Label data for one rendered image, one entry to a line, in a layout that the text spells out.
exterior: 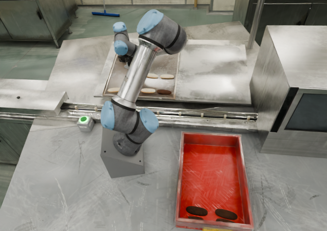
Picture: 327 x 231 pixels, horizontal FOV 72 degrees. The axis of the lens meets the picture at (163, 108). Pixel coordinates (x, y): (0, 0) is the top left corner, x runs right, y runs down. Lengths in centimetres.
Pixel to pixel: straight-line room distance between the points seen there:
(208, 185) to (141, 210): 35
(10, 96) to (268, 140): 165
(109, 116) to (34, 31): 340
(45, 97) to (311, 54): 156
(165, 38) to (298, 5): 220
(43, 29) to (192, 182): 347
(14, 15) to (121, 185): 348
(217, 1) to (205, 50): 295
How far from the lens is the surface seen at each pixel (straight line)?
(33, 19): 412
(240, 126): 141
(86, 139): 147
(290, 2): 296
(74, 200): 129
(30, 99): 176
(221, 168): 127
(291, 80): 107
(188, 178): 123
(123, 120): 97
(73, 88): 187
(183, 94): 151
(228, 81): 161
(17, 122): 190
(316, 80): 111
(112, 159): 112
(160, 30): 95
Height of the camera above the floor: 192
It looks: 46 degrees down
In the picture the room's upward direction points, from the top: 5 degrees counter-clockwise
